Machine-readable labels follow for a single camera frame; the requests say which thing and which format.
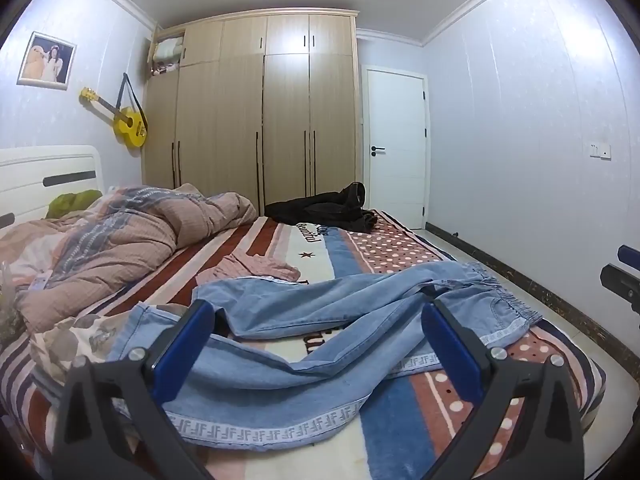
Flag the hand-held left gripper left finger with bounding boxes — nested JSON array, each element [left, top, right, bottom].
[[52, 300, 216, 480]]

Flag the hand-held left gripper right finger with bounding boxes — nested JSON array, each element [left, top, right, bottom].
[[421, 300, 587, 480]]

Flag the light blue denim pants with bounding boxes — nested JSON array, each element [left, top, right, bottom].
[[107, 260, 544, 449]]

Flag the floral printed cloth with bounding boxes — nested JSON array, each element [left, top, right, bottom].
[[29, 312, 133, 365]]

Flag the striped dotted printed blanket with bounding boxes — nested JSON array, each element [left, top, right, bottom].
[[0, 208, 608, 480]]

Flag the pink crumpled cloth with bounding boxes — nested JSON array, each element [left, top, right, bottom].
[[195, 252, 302, 287]]

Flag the pink patterned quilt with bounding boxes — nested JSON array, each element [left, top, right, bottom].
[[0, 182, 259, 337]]

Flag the green pillow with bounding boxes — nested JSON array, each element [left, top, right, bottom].
[[46, 189, 104, 220]]

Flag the white door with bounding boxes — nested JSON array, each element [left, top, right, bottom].
[[361, 65, 431, 232]]

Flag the black clothing pile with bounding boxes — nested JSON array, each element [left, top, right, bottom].
[[264, 181, 380, 234]]

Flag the yellow guitar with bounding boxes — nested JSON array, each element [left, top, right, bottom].
[[79, 86, 149, 150]]

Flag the white bed headboard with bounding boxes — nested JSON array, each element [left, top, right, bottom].
[[0, 145, 105, 232]]

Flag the light wooden wardrobe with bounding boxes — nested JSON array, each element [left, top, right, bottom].
[[141, 8, 361, 217]]

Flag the folded bedding stack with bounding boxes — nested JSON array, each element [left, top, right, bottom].
[[149, 36, 185, 77]]

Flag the black guitar strap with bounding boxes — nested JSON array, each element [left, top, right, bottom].
[[116, 73, 149, 129]]

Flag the framed wall photo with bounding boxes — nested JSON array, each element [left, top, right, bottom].
[[16, 31, 77, 91]]

